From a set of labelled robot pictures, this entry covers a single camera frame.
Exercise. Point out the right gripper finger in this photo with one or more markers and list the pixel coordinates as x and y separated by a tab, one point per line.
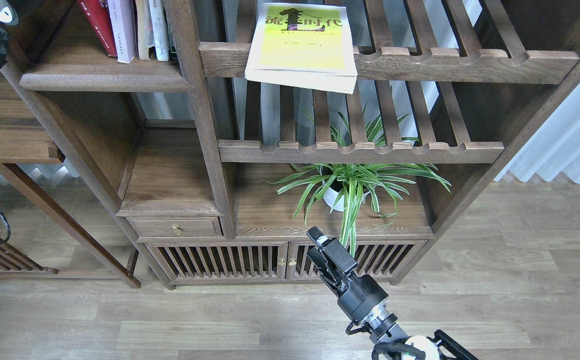
328	272
334	250

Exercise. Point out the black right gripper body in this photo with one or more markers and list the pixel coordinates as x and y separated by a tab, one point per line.
359	297

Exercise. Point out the white lavender cover book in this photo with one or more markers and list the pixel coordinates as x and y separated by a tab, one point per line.
123	29

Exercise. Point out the red cover book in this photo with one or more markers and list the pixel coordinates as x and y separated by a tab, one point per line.
97	13

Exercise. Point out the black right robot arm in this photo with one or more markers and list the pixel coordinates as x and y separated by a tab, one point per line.
391	341

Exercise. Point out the white plant pot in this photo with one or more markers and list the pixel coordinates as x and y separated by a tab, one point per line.
333	197

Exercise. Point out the green spider plant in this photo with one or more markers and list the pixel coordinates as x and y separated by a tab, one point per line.
382	182

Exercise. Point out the dark wooden bookshelf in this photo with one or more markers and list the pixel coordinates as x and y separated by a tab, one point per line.
162	143

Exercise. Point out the brass drawer knob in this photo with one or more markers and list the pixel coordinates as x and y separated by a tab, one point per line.
176	230

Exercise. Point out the yellow green cover book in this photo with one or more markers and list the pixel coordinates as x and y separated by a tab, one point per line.
304	46

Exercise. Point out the upright dark green book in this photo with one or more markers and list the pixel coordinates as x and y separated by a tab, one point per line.
172	46

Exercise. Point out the white pleated curtain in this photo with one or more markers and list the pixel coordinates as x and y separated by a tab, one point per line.
554	149

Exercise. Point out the upright beige book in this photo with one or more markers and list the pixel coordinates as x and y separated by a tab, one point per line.
144	31

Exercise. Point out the upright white book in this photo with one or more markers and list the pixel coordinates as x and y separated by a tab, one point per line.
160	30

